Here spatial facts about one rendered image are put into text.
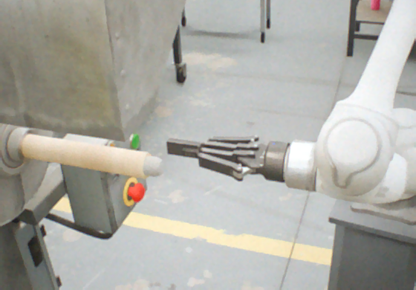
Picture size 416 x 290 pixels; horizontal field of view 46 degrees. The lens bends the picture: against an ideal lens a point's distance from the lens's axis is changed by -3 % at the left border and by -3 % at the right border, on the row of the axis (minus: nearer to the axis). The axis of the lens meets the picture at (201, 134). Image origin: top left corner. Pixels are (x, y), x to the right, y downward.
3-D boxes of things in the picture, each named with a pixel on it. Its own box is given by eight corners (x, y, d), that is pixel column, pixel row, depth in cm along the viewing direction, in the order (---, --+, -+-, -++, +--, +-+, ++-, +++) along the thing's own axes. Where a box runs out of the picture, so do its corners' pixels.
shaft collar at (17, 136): (2, 140, 65) (22, 120, 68) (13, 166, 67) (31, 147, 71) (14, 142, 64) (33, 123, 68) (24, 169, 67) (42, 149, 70)
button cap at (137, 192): (122, 204, 103) (119, 188, 101) (131, 192, 106) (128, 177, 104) (139, 207, 102) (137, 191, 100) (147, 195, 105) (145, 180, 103)
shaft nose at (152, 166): (141, 163, 60) (149, 152, 62) (144, 179, 61) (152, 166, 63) (157, 166, 59) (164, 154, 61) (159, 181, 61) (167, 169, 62)
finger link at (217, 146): (257, 148, 93) (259, 144, 94) (201, 140, 97) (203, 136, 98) (257, 166, 95) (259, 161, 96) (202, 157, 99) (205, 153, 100)
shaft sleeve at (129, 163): (18, 143, 65) (32, 129, 67) (25, 162, 67) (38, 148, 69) (139, 163, 59) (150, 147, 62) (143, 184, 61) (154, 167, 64)
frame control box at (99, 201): (13, 248, 106) (-22, 149, 93) (65, 192, 123) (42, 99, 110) (110, 275, 98) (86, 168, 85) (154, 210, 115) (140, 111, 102)
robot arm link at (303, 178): (320, 174, 96) (290, 169, 98) (323, 133, 92) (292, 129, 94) (313, 202, 89) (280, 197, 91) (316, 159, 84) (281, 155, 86)
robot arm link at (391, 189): (325, 144, 96) (320, 128, 84) (407, 155, 91) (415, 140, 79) (316, 199, 94) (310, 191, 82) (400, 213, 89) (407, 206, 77)
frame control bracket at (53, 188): (21, 222, 92) (15, 206, 90) (73, 168, 107) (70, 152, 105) (37, 227, 91) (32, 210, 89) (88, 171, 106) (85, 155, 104)
